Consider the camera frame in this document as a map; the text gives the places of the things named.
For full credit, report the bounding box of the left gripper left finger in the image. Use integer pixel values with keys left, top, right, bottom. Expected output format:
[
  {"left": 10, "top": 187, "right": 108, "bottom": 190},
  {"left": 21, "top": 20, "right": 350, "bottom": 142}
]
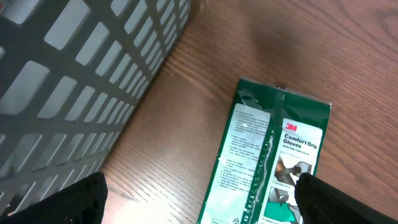
[{"left": 1, "top": 172, "right": 108, "bottom": 224}]

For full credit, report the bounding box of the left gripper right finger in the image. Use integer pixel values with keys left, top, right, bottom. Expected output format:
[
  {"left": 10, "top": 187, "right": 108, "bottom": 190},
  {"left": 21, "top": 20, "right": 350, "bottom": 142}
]
[{"left": 295, "top": 173, "right": 397, "bottom": 224}]

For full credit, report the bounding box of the green white instruction package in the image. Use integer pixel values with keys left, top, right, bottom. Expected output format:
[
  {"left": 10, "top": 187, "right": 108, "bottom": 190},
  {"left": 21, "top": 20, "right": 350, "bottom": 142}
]
[{"left": 198, "top": 78, "right": 332, "bottom": 223}]

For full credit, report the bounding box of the grey plastic mesh basket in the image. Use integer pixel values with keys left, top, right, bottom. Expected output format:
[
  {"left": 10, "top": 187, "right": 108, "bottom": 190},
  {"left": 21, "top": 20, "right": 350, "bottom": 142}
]
[{"left": 1, "top": 0, "right": 192, "bottom": 218}]

